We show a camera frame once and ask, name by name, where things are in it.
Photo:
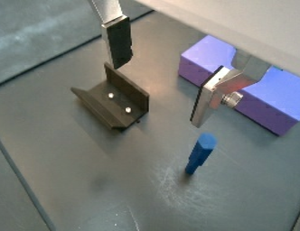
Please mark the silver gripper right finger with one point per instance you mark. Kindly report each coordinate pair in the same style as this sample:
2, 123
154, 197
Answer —
223, 83

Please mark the purple block board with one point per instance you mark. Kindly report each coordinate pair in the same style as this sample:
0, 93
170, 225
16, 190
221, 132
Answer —
270, 102

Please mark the black angled bracket holder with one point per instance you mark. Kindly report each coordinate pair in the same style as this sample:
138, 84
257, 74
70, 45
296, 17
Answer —
116, 101

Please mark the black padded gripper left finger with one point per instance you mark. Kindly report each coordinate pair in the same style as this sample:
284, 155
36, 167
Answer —
115, 30

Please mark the blue hexagonal peg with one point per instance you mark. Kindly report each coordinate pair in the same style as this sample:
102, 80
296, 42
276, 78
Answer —
203, 147

